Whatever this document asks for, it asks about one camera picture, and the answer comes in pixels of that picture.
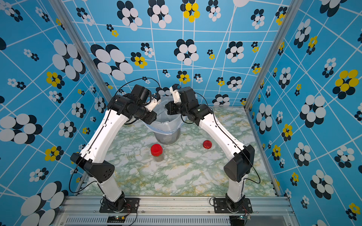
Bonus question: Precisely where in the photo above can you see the grey trash bin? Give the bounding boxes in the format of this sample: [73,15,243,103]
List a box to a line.
[154,128,181,145]

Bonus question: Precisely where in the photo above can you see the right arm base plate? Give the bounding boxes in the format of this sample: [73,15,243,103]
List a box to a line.
[211,198,253,214]

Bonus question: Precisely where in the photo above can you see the left aluminium corner post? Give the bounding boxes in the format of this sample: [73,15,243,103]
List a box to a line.
[49,1,113,102]

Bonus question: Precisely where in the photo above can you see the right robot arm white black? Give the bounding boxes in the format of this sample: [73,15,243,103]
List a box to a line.
[165,84,255,213]

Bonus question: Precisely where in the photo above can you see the left circuit board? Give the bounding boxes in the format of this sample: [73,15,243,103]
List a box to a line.
[107,216,127,225]

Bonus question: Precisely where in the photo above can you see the left black cable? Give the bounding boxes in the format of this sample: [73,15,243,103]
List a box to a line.
[113,77,161,97]

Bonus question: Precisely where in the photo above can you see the right aluminium corner post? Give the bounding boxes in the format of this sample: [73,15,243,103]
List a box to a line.
[244,0,303,111]

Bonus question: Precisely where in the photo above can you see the red knobbed jar lid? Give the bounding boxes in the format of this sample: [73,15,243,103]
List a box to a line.
[150,144,163,155]

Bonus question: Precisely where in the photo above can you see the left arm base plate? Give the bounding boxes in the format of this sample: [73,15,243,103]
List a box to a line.
[99,197,140,213]

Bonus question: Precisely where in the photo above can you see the aluminium front rail frame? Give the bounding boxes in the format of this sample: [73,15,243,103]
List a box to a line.
[54,196,299,226]

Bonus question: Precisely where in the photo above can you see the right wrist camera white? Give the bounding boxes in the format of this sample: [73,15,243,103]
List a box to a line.
[172,89,181,104]

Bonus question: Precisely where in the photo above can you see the right circuit board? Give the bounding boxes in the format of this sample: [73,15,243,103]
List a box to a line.
[229,215,251,226]

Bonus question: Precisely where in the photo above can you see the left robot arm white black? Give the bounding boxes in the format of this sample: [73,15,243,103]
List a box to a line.
[70,85,161,212]

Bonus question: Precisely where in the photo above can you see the circuit board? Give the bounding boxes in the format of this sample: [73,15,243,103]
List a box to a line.
[229,215,251,226]
[107,216,127,225]

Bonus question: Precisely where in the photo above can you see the aluminium corner post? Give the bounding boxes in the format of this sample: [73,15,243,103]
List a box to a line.
[244,0,303,111]
[49,1,113,102]

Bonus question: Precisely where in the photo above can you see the white plastic bin liner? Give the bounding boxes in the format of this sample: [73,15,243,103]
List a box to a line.
[144,96,184,135]

